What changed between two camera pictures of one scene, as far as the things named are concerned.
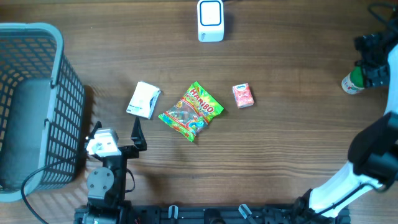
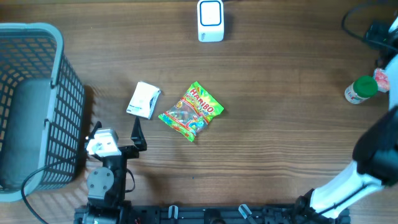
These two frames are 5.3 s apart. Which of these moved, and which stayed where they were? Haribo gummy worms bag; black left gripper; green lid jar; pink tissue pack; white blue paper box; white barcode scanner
Moved: pink tissue pack; green lid jar
Stayed: white blue paper box; white barcode scanner; black left gripper; Haribo gummy worms bag
